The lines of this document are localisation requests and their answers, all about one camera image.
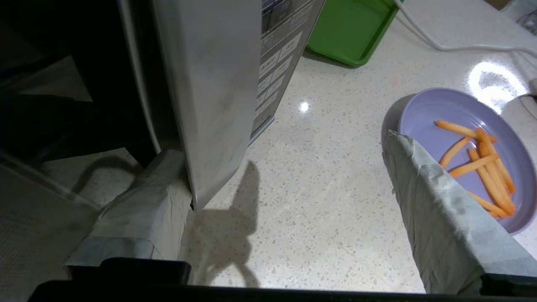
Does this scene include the microwave door with dark glass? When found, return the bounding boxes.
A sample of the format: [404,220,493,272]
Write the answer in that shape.
[0,0,264,211]

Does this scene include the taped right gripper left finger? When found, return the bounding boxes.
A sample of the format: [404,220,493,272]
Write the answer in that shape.
[63,148,194,268]

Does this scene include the silver microwave oven body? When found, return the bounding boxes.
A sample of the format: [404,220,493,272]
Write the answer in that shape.
[250,0,327,147]

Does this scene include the lilac round plate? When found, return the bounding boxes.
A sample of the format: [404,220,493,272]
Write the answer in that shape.
[396,87,537,235]

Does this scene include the green plastic tray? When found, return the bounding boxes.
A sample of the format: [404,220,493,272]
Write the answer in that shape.
[304,0,405,69]

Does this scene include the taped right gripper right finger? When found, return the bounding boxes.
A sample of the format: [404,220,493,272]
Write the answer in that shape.
[382,130,537,295]

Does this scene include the white power cable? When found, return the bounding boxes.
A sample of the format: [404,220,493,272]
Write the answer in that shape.
[392,0,537,60]

